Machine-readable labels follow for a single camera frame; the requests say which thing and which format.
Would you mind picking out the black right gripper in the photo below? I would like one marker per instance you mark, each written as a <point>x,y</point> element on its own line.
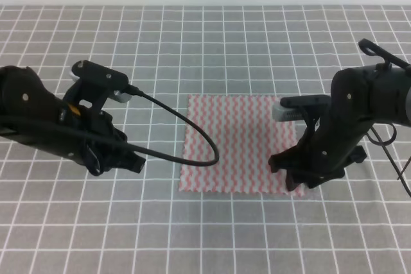
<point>342,126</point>

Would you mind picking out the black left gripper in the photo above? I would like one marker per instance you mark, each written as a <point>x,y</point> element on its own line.
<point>75,132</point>

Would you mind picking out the pink white wavy towel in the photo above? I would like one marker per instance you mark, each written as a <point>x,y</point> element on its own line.
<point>246,136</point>

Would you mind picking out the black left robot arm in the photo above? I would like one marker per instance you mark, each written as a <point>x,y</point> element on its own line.
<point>13,79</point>

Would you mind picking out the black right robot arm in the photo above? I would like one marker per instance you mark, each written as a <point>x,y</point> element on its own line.
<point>389,99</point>

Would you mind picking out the grey checked tablecloth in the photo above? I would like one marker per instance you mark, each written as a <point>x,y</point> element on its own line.
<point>57,218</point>

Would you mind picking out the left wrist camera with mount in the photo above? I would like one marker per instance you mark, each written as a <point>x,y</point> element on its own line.
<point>95,84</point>

